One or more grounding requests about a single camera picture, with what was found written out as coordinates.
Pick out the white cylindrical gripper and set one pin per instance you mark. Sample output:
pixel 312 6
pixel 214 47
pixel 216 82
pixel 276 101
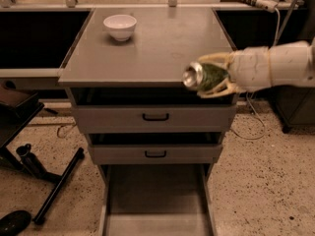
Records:
pixel 251 70

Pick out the green soda can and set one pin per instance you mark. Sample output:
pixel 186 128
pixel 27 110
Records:
pixel 203 76

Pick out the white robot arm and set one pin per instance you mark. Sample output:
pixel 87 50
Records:
pixel 291 64

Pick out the grey drawer cabinet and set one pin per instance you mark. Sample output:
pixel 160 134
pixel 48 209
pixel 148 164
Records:
pixel 164 41

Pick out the grey top drawer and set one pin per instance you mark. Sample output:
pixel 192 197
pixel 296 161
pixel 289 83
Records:
pixel 149 110

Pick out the grey drawer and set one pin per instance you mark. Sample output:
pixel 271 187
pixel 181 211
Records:
pixel 155 148
pixel 156 200
pixel 149 110

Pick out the grey middle drawer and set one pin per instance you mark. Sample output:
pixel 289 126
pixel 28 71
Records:
pixel 155 148

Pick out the grey bottom drawer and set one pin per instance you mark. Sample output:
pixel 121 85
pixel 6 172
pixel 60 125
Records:
pixel 156 200

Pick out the dark cabinet at right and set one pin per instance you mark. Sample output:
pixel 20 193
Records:
pixel 296 106

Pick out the white ceramic bowl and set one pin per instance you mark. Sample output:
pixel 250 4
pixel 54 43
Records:
pixel 120 27

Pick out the black stand with crossbar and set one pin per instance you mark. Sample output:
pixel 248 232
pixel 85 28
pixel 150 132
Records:
pixel 31 164

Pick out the black oval foot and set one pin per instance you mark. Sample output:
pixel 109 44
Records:
pixel 14 223

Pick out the black top drawer handle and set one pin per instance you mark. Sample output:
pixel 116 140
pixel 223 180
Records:
pixel 155 118

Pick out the black drawer handle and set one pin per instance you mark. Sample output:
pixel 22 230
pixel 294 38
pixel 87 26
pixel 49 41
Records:
pixel 155 118
pixel 155 154

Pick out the black middle drawer handle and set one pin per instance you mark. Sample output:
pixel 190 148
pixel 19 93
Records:
pixel 155 154

